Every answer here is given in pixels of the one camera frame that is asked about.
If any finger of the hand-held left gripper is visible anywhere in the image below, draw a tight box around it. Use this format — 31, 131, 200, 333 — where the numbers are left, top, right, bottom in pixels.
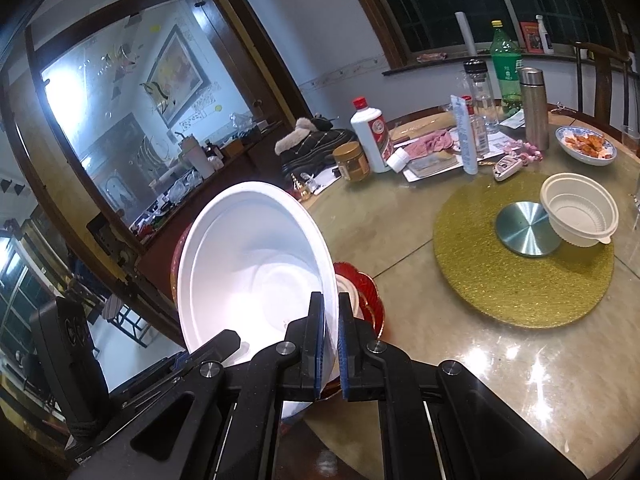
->
107, 329, 243, 412

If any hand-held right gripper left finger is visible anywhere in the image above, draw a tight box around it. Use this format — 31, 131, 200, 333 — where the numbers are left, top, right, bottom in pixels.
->
67, 292, 324, 480

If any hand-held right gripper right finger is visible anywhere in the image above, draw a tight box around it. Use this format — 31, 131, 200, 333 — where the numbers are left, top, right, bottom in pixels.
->
338, 292, 587, 480

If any large red glass plate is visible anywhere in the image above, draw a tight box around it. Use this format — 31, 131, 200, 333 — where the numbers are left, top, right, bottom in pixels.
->
171, 222, 387, 433

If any beige plastic bowl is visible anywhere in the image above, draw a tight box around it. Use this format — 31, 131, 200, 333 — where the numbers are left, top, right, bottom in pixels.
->
540, 172, 621, 248
336, 275, 362, 318

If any small red gold-rimmed plate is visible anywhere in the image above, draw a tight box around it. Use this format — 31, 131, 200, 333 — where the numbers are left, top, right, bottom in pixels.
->
332, 261, 376, 328

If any white foam bowl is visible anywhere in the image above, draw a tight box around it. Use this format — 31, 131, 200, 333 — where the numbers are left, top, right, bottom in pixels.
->
176, 181, 333, 421

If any dark wooden cabinet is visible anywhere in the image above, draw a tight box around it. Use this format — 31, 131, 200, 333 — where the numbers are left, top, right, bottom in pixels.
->
125, 125, 301, 281

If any round gold glitter mat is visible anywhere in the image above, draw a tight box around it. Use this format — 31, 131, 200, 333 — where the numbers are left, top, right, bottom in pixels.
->
432, 172, 615, 328

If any white paper sheet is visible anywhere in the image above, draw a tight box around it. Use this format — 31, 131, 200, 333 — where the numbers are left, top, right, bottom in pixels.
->
312, 165, 346, 193

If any peanut butter jar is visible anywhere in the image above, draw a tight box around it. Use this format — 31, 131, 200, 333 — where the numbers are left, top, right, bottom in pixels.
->
332, 141, 371, 183

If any black fur-lined boot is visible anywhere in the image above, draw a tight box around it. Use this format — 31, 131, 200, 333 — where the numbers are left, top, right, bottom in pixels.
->
275, 114, 358, 177

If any white paper cup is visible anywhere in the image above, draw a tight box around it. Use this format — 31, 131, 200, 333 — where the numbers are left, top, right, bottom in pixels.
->
387, 147, 411, 173

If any flat tray under meat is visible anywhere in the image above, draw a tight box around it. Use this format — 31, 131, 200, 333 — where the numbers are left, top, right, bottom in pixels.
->
402, 152, 463, 183

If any round metal disc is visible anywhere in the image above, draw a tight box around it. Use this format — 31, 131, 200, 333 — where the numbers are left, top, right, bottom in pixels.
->
495, 201, 563, 258

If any white liquor bottle red cap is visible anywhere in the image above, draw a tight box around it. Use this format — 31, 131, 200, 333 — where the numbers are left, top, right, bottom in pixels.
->
350, 96, 393, 173

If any pink sliced meat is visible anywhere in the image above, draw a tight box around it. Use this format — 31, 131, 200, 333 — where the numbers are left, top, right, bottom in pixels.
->
405, 129, 458, 158

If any car key fob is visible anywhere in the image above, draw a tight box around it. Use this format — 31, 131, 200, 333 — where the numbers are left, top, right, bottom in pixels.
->
492, 155, 523, 182

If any blue and white tube package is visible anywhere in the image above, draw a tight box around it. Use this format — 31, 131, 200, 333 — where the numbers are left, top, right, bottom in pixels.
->
450, 94, 481, 176

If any clear plastic bottle black lid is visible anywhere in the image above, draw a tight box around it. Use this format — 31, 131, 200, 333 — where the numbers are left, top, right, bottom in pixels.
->
462, 60, 496, 136

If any stainless steel thermos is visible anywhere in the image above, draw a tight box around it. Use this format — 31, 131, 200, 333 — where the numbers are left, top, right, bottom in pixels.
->
518, 66, 551, 151

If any white plate with food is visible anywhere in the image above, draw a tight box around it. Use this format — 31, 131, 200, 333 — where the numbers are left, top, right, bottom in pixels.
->
555, 126, 618, 166

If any green soda bottle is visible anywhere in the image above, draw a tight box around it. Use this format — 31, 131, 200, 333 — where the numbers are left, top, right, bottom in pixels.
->
489, 20, 526, 116

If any clear drinking glass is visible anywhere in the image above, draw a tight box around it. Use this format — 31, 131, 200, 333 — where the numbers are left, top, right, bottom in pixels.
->
620, 124, 640, 158

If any small red box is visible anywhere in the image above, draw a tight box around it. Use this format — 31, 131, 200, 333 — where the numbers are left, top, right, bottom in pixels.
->
520, 21, 543, 53

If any white bottle on windowsill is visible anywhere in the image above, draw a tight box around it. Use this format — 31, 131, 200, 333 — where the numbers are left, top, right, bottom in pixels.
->
535, 14, 555, 56

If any dark wooden chair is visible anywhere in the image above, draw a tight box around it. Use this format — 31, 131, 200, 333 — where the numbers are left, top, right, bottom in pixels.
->
572, 40, 636, 126

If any white tumbler green handle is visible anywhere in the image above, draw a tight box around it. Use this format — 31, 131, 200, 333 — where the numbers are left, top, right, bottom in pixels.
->
174, 132, 216, 179

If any pink bead string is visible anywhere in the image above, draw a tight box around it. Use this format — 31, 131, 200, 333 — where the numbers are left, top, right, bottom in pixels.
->
510, 140, 543, 163

